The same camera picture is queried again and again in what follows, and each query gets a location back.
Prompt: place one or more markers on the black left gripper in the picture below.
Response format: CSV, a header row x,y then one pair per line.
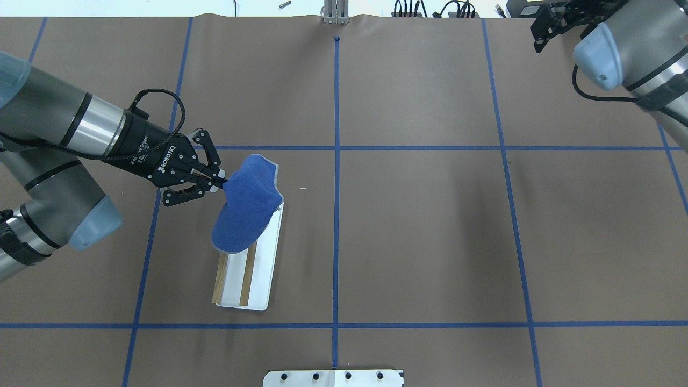
x,y
146,149

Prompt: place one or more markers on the blue towel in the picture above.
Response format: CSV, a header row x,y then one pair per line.
x,y
251,198

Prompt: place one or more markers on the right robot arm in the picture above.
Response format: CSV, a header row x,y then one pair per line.
x,y
642,47

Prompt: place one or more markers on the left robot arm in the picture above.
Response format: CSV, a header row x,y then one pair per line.
x,y
49,127

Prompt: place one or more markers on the white wooden towel rack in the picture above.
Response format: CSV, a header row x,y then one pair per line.
x,y
244,280

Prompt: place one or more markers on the black usb hub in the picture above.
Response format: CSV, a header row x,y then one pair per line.
x,y
464,10
409,9

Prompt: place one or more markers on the aluminium frame post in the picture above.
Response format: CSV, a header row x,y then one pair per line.
x,y
335,12

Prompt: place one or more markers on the white camera mast with base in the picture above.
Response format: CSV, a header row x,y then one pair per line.
x,y
332,377

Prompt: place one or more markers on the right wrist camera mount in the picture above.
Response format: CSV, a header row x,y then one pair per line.
x,y
555,20

